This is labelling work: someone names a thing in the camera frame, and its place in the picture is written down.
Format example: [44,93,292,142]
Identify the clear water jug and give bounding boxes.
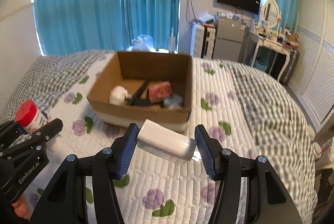
[131,35,154,52]

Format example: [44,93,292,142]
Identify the white suitcase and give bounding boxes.
[190,23,216,59]

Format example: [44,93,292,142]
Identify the long black bar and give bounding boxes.
[127,80,150,106]

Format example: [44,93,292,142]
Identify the black power adapter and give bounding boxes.
[133,97,151,107]

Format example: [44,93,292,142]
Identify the teal curtain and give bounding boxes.
[33,0,180,56]

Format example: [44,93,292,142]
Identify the brown cardboard box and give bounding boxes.
[87,52,193,132]

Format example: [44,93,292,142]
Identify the white rectangular box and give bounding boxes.
[137,119,196,165]

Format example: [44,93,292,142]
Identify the white wardrobe doors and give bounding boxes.
[288,0,333,132]

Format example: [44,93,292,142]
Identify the white vanity table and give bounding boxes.
[238,29,300,86]

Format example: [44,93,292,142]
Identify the white bottle red cap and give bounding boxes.
[15,100,49,134]

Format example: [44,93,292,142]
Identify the blue grey cap bottle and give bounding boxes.
[163,94,183,110]

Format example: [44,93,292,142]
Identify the oval vanity mirror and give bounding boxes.
[260,0,281,28]

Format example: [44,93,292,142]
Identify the left hand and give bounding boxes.
[11,196,31,219]

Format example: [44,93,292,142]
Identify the silver mini fridge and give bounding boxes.
[212,17,245,62]

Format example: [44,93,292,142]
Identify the white plastic nebulizer device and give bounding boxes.
[109,85,132,106]

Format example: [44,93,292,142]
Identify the teal laundry basket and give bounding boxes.
[253,57,269,72]

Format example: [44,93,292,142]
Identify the red patterned box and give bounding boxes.
[148,81,172,104]

